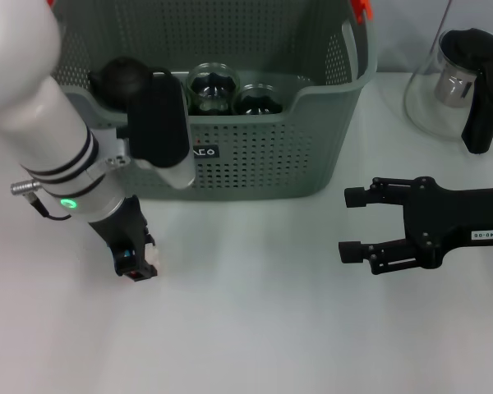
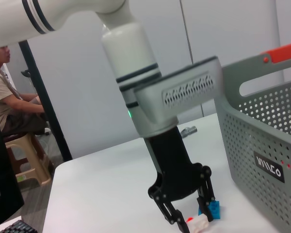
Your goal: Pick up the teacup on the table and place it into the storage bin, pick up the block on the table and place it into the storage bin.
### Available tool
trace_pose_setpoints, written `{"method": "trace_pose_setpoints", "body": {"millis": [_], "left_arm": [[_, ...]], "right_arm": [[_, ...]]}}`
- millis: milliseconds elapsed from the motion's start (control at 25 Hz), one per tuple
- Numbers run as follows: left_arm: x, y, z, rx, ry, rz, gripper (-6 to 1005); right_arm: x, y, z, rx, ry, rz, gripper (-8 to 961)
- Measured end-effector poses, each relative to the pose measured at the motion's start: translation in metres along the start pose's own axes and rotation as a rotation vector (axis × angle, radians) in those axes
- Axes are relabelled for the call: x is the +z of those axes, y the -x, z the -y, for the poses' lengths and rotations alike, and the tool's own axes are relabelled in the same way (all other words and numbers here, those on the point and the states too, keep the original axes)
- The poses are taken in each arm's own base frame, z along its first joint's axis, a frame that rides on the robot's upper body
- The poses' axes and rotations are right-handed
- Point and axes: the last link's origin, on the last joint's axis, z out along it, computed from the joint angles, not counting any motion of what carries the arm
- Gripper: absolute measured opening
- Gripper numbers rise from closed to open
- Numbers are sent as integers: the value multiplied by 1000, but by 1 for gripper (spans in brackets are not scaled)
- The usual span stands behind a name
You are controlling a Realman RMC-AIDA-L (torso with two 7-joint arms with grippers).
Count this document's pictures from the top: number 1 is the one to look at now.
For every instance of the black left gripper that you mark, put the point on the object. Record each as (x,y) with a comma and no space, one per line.
(123,225)

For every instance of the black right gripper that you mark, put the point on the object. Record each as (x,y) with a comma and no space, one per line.
(439,217)

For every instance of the small red block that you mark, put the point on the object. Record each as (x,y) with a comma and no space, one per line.
(133,273)

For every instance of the small white block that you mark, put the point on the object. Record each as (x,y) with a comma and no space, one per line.
(153,255)

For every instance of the glass teacup with black base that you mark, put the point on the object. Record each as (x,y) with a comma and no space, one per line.
(256,102)
(211,88)

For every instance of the grey perforated storage bin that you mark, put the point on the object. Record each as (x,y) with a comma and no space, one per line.
(271,164)

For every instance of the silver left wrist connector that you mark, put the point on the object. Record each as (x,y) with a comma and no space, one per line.
(24,188)

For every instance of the black clay teapot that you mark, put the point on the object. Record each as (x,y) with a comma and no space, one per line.
(119,78)

